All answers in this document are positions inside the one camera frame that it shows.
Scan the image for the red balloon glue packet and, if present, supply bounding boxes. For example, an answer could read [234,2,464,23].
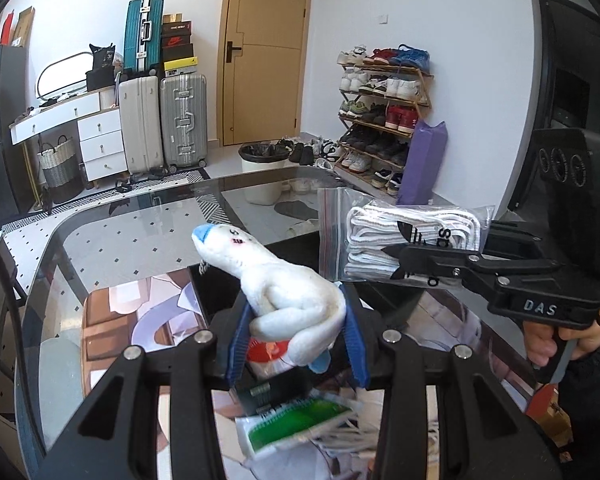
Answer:
[246,337,294,379]

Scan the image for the right hand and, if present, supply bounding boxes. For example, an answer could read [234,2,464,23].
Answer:
[521,309,600,369]

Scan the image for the black cable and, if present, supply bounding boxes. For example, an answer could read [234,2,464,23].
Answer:
[0,226,37,441]

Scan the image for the white charging cable bundle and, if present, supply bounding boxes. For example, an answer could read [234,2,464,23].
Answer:
[306,408,382,461]

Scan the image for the white drawer unit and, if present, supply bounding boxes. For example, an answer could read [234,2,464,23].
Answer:
[78,108,128,181]

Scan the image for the green white snack pouch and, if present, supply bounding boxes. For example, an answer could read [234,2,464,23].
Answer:
[235,390,363,460]

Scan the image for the white plush doll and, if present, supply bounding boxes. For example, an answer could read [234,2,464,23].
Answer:
[189,222,349,374]

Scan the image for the teal suitcase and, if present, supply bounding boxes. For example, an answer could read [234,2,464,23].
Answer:
[123,0,164,78]

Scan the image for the oval vanity mirror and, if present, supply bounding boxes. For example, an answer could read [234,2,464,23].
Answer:
[35,51,93,102]

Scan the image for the purple paper bag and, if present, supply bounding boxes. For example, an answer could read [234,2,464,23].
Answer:
[396,119,449,205]

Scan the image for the black bag on desk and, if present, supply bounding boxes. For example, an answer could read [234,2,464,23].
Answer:
[85,44,116,91]

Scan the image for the silver suitcase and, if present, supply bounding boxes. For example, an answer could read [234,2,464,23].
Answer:
[160,73,208,169]

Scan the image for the black refrigerator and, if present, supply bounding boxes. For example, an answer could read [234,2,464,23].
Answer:
[0,46,34,229]

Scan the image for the woven laundry basket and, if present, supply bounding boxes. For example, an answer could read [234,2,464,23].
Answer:
[38,134,84,204]

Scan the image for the stacked shoe boxes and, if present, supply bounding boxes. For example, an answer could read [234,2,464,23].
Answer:
[161,13,198,77]

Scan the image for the white suitcase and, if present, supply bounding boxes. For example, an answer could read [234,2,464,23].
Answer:
[119,76,164,174]

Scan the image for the anime print desk mat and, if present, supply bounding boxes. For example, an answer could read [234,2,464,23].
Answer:
[81,270,439,479]

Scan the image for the white vanity desk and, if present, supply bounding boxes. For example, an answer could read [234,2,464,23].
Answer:
[9,87,116,145]

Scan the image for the black storage box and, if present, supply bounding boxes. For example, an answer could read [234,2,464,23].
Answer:
[187,231,432,416]

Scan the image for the wooden shoe rack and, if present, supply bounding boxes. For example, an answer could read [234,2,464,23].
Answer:
[336,58,434,198]

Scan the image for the tan wooden door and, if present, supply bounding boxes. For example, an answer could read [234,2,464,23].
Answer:
[216,0,311,145]

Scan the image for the bagged white adidas socks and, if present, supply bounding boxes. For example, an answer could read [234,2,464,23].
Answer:
[317,188,495,289]

